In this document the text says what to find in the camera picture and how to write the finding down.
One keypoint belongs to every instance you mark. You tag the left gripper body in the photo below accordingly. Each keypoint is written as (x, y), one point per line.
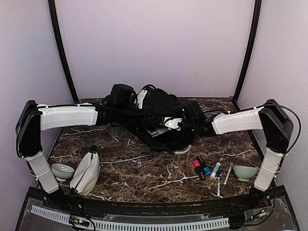
(125, 115)

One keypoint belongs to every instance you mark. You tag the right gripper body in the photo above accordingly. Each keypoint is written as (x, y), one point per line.
(190, 127)

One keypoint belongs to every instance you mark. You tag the dog picture book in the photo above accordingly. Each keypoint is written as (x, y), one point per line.
(156, 131)

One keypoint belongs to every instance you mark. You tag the black student bag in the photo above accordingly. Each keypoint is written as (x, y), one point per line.
(157, 118)

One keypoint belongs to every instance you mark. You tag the white pencil pouch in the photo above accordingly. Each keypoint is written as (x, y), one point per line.
(86, 174)

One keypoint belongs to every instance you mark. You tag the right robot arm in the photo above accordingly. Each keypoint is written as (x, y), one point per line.
(279, 125)

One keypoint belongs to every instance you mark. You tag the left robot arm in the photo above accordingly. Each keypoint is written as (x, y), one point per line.
(114, 144)

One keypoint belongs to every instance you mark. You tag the pink highlighter marker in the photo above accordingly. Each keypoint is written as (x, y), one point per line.
(199, 170)

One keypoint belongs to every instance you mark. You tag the blue highlighter marker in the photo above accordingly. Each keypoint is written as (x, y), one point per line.
(204, 166)

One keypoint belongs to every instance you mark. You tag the green whiteboard pen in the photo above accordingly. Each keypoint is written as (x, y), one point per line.
(228, 175)

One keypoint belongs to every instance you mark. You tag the right pale green bowl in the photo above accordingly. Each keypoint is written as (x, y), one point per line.
(244, 173)

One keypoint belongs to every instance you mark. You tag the pale green bowl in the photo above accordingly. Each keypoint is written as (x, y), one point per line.
(244, 173)
(62, 172)

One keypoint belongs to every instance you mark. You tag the left pale green bowl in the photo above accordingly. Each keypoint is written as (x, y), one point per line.
(62, 172)

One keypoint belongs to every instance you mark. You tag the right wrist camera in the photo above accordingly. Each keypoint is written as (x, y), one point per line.
(188, 111)

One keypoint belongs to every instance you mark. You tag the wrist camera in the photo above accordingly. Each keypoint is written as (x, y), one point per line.
(123, 95)
(188, 111)

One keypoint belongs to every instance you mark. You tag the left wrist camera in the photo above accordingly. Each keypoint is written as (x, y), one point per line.
(123, 95)

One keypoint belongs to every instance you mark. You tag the right black frame post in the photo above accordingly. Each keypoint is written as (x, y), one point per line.
(248, 52)

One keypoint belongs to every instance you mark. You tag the black frame post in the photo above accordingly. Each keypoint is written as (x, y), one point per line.
(61, 51)
(248, 52)

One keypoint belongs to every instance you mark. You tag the black front rail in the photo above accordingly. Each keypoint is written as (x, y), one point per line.
(100, 208)

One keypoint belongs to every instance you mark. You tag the left black frame post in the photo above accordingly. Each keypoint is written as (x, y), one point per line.
(61, 51)

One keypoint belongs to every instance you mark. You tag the white slotted cable duct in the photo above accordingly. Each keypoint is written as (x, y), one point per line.
(129, 223)

